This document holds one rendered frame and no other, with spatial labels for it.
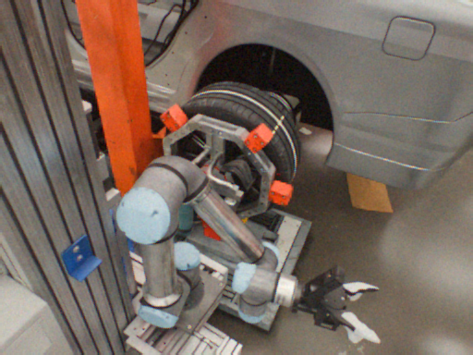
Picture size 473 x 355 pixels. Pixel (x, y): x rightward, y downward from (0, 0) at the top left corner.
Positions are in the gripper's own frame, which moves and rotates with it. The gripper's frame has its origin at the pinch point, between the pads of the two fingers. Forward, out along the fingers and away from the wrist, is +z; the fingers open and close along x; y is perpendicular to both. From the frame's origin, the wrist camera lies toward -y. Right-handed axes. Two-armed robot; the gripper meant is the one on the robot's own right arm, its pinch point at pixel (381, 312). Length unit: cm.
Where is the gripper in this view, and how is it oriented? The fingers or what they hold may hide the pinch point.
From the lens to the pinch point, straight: 100.1
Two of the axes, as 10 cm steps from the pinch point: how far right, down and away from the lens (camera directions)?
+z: 9.6, 2.4, -1.7
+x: -2.7, 5.4, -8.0
